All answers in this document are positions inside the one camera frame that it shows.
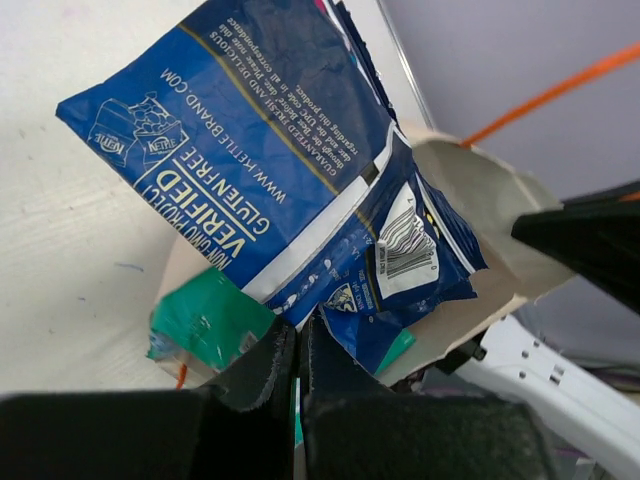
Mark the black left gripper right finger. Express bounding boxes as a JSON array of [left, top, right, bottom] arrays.
[[300, 314, 558, 479]]

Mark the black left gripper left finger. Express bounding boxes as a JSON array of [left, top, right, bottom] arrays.
[[1, 319, 296, 479]]

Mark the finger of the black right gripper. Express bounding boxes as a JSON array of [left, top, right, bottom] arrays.
[[511, 182, 639, 312]]

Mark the teal snack bag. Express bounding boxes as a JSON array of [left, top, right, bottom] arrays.
[[147, 268, 415, 374]]

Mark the beige paper bag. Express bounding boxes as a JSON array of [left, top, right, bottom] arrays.
[[153, 127, 571, 386]]

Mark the blue snack bag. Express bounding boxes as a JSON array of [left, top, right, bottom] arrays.
[[56, 1, 486, 370]]

